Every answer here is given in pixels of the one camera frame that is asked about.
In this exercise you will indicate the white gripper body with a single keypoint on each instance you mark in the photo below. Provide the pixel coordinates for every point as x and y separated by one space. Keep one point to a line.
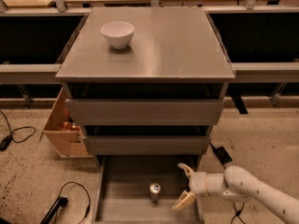
197 182

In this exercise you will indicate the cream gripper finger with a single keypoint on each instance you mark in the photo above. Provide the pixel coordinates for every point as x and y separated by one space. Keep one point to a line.
189 172
185 199

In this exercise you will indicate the silver redbull can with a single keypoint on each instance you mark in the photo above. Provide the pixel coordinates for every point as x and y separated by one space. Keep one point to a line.
155 190

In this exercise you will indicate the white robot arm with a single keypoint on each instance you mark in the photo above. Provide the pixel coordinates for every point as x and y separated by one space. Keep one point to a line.
237 185

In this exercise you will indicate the grey open bottom drawer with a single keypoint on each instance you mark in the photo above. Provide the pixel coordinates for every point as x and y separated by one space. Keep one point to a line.
123 196

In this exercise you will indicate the grey middle drawer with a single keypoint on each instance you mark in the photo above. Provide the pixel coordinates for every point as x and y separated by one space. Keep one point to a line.
146 145

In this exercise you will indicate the grey drawer cabinet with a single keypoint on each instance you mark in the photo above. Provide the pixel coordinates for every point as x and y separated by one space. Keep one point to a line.
173 55

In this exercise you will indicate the grey top drawer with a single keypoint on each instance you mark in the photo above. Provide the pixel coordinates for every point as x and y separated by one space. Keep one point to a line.
145 112

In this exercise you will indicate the black power adapter right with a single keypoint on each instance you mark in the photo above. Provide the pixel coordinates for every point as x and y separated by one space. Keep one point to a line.
222 154

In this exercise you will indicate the black stand bottom left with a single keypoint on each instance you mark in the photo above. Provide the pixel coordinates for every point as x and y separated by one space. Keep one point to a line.
59 202

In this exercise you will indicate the cardboard box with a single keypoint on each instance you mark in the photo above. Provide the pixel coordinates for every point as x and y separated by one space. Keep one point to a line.
68 144

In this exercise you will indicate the copper items in box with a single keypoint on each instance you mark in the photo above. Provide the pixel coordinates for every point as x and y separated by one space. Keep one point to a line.
69 126

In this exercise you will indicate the white ceramic bowl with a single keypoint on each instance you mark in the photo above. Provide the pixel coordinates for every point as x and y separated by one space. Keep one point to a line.
118 34

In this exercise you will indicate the black adapter left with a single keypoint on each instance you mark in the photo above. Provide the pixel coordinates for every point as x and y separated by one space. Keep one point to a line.
5 142

